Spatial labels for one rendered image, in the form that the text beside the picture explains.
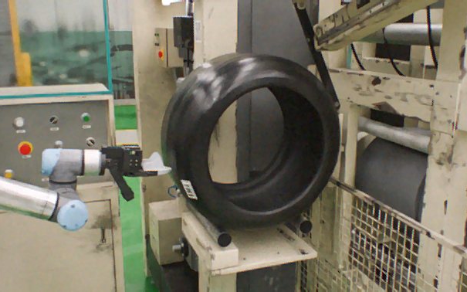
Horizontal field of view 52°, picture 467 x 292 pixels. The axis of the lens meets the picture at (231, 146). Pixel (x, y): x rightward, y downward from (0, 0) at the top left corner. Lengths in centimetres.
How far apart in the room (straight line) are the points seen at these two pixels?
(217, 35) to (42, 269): 116
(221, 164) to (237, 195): 14
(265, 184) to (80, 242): 81
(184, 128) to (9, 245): 98
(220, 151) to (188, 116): 45
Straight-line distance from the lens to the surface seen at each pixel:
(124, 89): 1035
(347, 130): 195
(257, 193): 175
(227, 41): 173
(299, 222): 158
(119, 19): 1034
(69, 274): 214
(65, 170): 139
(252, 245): 167
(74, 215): 127
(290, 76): 142
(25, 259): 210
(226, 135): 177
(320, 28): 176
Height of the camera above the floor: 154
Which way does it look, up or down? 14 degrees down
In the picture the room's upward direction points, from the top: straight up
